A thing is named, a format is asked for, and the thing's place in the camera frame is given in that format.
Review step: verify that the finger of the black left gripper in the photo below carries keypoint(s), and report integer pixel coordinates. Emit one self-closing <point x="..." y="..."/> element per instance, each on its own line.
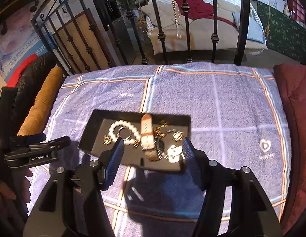
<point x="27" y="140"/>
<point x="50" y="146"/>

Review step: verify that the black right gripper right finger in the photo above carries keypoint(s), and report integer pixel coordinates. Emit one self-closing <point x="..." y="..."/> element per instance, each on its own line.
<point x="213" y="179"/>

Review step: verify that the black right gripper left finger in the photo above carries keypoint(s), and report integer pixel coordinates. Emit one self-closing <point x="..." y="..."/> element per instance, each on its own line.
<point x="95" y="177"/>

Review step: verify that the black jewelry tray box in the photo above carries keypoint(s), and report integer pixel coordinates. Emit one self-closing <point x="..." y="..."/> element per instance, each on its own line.
<point x="127" y="126"/>

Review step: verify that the person's left hand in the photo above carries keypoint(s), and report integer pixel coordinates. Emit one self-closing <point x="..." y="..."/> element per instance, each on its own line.
<point x="6" y="192"/>

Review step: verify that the mustard yellow cushion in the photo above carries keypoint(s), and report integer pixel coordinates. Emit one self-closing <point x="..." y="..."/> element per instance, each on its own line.
<point x="37" y="118"/>

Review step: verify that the black leather cushion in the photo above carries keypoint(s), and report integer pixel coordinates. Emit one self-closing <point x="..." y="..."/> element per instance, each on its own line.
<point x="28" y="87"/>

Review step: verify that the white earring card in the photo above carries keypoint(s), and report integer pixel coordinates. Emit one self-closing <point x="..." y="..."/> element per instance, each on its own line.
<point x="174" y="154"/>

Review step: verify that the gold flower brooch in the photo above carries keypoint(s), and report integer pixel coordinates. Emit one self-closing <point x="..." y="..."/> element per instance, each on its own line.
<point x="107" y="140"/>

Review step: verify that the gold charm earring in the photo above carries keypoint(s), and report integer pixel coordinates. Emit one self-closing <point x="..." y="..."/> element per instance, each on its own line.
<point x="178" y="136"/>

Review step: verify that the purple plaid bed sheet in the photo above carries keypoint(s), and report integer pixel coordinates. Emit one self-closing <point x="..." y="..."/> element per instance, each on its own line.
<point x="236" y="119"/>

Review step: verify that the wooden door panel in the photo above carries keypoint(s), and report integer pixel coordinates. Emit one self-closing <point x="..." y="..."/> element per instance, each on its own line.
<point x="81" y="41"/>

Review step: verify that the maroon pillow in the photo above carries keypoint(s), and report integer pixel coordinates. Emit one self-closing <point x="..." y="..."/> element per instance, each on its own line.
<point x="291" y="83"/>

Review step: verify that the light blue pillow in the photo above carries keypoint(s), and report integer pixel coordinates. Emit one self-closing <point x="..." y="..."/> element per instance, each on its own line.
<point x="255" y="32"/>

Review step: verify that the green patterned tablecloth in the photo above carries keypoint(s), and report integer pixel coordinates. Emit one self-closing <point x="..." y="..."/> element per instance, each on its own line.
<point x="286" y="36"/>

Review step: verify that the beige sofa with red throw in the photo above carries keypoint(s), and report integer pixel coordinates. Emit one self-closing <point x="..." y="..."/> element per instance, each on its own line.
<point x="200" y="19"/>

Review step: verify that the red cubby shelf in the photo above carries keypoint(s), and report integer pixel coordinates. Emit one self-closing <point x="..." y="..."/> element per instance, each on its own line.
<point x="297" y="12"/>

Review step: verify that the beige strap wristwatch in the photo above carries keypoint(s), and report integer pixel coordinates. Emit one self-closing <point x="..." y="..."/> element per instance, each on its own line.
<point x="151" y="147"/>

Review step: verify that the black iron bed frame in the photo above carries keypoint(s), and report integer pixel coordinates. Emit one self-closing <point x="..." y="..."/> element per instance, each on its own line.
<point x="100" y="4"/>

